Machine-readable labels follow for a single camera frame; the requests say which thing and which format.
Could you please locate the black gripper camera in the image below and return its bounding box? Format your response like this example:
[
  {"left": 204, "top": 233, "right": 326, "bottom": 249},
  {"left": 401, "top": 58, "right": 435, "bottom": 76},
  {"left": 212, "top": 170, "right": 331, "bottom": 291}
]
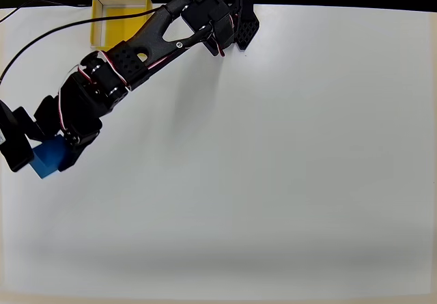
[{"left": 0, "top": 99, "right": 14, "bottom": 147}]

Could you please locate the black cable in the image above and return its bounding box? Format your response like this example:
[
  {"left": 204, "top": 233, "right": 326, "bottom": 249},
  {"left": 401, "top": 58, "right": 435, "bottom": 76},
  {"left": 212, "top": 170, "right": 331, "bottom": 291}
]
[
  {"left": 0, "top": 5, "right": 164, "bottom": 83},
  {"left": 0, "top": 0, "right": 94, "bottom": 23}
]

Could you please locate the yellow box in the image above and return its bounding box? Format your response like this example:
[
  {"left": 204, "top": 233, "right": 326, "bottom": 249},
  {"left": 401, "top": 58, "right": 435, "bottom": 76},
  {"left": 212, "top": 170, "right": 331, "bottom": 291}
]
[{"left": 90, "top": 0, "right": 155, "bottom": 51}]

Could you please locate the blue cube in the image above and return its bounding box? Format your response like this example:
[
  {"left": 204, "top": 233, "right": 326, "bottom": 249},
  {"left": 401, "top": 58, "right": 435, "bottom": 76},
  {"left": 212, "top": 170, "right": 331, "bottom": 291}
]
[{"left": 31, "top": 134, "right": 70, "bottom": 180}]

